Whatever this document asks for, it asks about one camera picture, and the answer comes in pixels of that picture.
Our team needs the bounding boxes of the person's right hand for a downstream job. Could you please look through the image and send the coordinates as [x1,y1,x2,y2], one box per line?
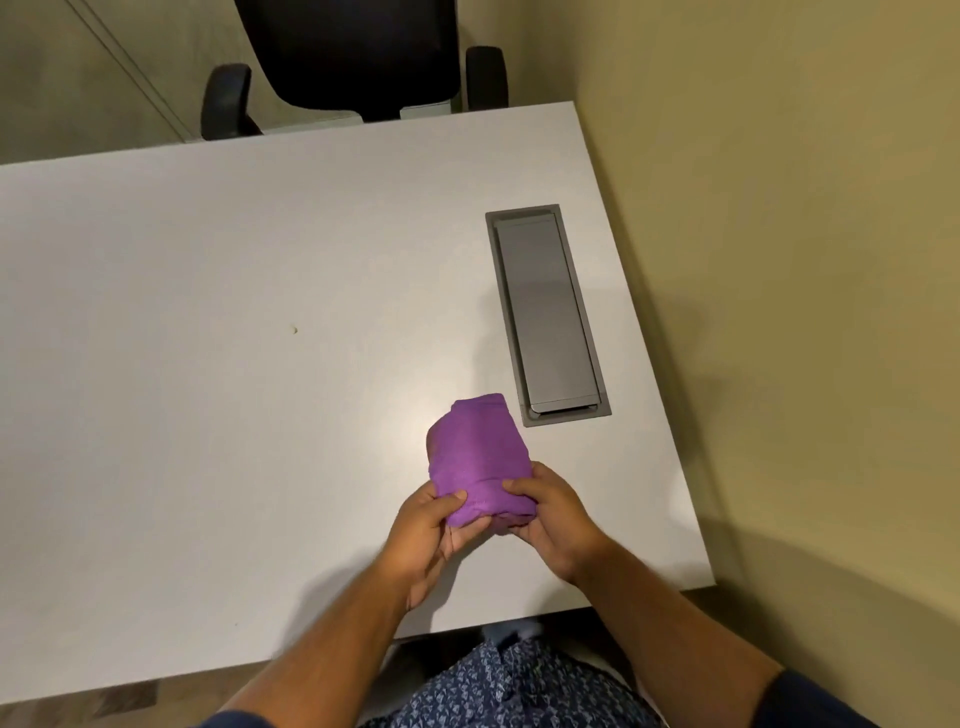
[500,461,613,588]

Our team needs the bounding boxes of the person's right forearm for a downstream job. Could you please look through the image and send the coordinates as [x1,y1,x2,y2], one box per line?
[573,533,789,728]

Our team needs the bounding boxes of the person's left forearm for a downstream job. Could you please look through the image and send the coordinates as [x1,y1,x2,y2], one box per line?
[217,558,410,728]

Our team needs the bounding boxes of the person's left hand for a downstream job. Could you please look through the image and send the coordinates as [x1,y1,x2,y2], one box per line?
[374,479,496,613]

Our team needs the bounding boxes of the black mesh-back office chair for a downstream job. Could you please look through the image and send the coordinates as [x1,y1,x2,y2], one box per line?
[200,0,511,142]

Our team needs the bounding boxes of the purple microfibre cloth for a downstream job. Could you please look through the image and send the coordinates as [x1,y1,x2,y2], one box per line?
[425,392,540,535]

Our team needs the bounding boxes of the grey table cable hatch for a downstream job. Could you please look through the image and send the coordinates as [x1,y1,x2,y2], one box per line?
[484,203,613,429]

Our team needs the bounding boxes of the blue patterned shirt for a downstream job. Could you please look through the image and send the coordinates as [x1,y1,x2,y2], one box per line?
[198,637,883,728]

